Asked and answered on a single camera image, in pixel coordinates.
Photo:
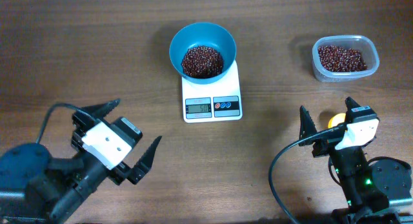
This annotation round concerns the yellow measuring scoop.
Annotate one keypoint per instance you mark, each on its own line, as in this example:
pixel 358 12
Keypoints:
pixel 336 120

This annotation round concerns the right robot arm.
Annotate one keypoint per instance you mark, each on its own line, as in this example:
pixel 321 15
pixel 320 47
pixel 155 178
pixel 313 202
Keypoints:
pixel 374 188

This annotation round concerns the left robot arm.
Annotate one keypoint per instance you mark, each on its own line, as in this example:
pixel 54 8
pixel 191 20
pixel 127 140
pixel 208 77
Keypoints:
pixel 39 188

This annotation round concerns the white digital kitchen scale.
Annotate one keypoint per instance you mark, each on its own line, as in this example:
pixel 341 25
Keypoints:
pixel 218 101

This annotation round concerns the blue plastic bowl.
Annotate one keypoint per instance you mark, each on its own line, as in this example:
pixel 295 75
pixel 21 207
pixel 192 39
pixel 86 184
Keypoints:
pixel 202 34

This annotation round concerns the clear plastic container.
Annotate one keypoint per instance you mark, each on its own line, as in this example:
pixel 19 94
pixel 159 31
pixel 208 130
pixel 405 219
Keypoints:
pixel 356 42

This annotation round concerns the red adzuki beans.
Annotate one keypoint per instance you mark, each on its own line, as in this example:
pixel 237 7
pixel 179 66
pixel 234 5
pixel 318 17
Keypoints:
pixel 203 62

